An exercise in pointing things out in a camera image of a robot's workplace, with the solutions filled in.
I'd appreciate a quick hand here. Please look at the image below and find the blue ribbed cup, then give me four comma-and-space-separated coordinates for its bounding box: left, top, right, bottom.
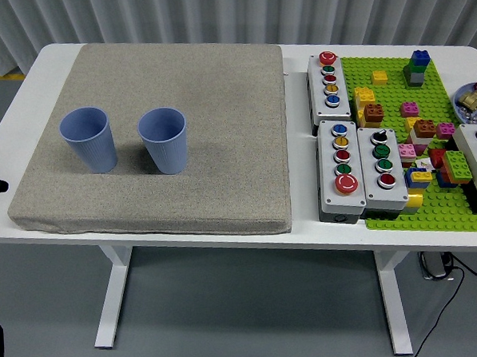
136, 105, 190, 177
58, 105, 120, 177

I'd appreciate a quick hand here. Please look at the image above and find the grey-brown mat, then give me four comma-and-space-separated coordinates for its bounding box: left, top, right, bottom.
0, 33, 294, 249

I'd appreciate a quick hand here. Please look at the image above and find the grey five-button box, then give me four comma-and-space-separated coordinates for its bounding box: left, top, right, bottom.
304, 50, 354, 137
313, 117, 368, 224

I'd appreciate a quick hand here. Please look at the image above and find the grey button box with selector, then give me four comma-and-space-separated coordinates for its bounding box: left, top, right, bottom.
356, 125, 410, 221

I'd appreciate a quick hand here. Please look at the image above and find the yellow brick stack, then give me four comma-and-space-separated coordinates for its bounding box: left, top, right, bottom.
352, 85, 378, 129

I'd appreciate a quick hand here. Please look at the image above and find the white curtain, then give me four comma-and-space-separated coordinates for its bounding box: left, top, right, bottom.
0, 0, 477, 80

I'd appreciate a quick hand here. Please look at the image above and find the pink brick on white brick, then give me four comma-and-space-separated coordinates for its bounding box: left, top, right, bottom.
397, 142, 417, 168

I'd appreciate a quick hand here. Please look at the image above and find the green brick baseplate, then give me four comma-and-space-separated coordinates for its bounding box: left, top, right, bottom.
340, 50, 477, 236

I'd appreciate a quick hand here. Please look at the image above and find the yellow round brick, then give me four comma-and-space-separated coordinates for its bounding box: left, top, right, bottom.
403, 191, 425, 218

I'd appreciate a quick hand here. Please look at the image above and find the blue and yellow brick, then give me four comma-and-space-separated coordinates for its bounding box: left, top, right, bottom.
403, 165, 433, 191

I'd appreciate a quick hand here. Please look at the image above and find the white table leg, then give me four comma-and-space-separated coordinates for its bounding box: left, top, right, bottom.
373, 249, 415, 357
89, 244, 138, 350

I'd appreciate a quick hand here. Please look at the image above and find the brown brick on white brick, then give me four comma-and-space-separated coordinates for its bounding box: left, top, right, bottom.
403, 118, 438, 147

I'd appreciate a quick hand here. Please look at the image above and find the red brick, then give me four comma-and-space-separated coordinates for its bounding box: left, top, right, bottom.
427, 147, 447, 170

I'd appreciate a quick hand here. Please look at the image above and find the blue green grey brick tower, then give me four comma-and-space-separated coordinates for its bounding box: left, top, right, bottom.
400, 49, 433, 89

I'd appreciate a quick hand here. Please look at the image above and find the grey power adapter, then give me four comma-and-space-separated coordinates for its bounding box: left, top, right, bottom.
417, 249, 455, 282

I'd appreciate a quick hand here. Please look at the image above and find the green topped brick stack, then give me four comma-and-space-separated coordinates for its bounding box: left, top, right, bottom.
434, 149, 475, 189

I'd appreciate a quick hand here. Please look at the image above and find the blue plate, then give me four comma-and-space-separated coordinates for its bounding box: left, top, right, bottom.
451, 82, 477, 125

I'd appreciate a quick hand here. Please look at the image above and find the white button box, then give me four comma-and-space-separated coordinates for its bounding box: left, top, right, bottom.
451, 122, 477, 208

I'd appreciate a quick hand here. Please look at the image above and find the black brick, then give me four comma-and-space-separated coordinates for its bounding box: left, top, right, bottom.
464, 181, 477, 218

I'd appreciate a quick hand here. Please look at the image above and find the gold figure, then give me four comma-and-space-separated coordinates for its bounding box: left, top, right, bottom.
457, 89, 477, 109

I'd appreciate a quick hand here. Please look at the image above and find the black cable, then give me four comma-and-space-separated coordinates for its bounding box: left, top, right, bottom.
402, 253, 477, 357

